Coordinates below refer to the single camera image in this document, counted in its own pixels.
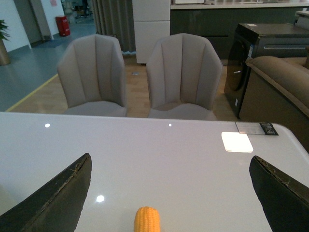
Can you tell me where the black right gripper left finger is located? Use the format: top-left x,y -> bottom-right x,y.
0,153 -> 92,232

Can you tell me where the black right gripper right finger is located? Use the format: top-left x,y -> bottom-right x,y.
249,156 -> 309,232

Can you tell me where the yellow corn cob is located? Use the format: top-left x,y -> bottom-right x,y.
134,206 -> 161,232

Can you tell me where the table corner label sticker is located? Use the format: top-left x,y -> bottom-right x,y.
235,121 -> 279,136

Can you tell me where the tan sofa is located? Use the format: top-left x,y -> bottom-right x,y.
239,56 -> 309,150

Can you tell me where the left beige upholstered chair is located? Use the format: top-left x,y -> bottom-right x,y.
57,34 -> 127,117

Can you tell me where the beige upholstered chair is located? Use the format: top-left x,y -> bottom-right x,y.
146,33 -> 223,121
57,34 -> 127,117

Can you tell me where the potted plant gold vase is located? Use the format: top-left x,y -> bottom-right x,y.
0,19 -> 11,66

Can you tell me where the right beige upholstered chair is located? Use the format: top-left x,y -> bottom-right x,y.
146,33 -> 223,121

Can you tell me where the red bin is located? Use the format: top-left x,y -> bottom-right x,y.
55,15 -> 70,37

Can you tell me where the dark kitchen counter cabinet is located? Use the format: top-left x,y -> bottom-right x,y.
170,0 -> 309,60

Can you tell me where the grey curtain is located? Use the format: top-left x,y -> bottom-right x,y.
91,0 -> 136,52

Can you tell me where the white refrigerator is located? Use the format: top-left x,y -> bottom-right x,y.
132,0 -> 171,64

